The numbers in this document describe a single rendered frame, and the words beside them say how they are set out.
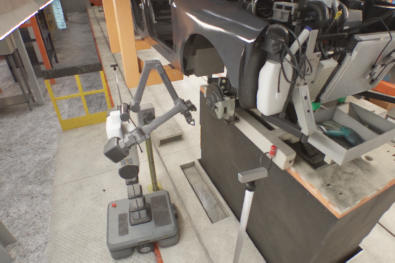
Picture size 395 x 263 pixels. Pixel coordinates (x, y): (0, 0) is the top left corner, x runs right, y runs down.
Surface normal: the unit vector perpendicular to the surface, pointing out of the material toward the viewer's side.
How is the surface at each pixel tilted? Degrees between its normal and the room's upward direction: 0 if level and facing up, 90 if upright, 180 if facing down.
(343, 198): 0
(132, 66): 90
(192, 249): 0
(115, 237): 0
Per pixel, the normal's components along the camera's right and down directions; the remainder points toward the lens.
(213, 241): 0.00, -0.85
